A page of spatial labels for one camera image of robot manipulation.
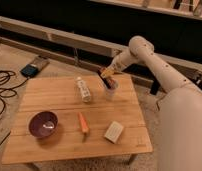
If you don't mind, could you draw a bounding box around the blue black floor device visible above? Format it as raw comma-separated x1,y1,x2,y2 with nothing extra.
20,56,49,78

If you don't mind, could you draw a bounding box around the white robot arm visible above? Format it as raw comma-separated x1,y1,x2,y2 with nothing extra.
101,36,202,171

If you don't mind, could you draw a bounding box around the long wooden beam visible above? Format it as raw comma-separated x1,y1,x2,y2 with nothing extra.
0,16,202,79

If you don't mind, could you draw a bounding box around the clear plastic bottle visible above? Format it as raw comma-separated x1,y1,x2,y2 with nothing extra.
76,77,91,103

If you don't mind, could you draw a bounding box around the wooden table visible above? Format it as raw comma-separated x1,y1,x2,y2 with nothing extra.
2,75,153,164

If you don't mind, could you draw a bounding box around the white sponge block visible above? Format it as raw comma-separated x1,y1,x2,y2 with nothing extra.
104,121,124,143

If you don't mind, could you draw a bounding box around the purple bowl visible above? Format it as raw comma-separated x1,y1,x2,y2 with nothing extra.
28,111,58,139

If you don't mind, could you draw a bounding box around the black eraser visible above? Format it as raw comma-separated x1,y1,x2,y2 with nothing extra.
97,70,111,89

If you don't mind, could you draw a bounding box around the black cable on floor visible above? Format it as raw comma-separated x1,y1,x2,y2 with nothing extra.
0,69,30,121

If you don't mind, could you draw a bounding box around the orange carrot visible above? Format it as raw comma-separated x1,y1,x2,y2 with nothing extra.
78,113,89,134

